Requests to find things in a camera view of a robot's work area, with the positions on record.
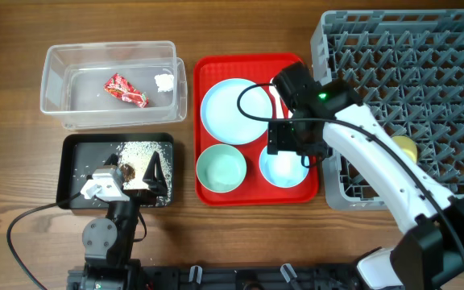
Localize red snack wrapper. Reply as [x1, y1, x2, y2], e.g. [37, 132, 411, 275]
[104, 73, 149, 108]

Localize yellow cup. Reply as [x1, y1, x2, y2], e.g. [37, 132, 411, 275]
[392, 136, 418, 164]

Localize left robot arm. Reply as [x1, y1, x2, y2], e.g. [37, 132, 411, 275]
[78, 152, 168, 290]

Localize light blue plate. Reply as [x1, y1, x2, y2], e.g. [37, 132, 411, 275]
[201, 78, 273, 145]

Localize light blue saucer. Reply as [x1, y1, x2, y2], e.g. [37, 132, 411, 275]
[259, 147, 309, 189]

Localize white tissue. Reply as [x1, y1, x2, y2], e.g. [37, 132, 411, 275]
[154, 73, 175, 93]

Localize green bowl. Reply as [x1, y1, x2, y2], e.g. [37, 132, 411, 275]
[196, 144, 247, 193]

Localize grey dishwasher rack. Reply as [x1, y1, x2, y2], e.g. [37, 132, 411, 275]
[310, 10, 464, 197]

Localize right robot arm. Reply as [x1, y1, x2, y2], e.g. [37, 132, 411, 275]
[267, 62, 464, 289]

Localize rice and food scraps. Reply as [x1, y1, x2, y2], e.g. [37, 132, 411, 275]
[74, 140, 173, 205]

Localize white plastic spoon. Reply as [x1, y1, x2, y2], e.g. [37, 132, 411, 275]
[269, 80, 284, 118]

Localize clear plastic bin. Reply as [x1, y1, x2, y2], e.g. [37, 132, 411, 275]
[40, 40, 188, 131]

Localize black waste tray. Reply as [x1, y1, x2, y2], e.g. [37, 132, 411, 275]
[56, 133, 174, 208]

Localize red serving tray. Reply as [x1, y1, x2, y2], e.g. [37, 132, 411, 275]
[193, 52, 319, 206]

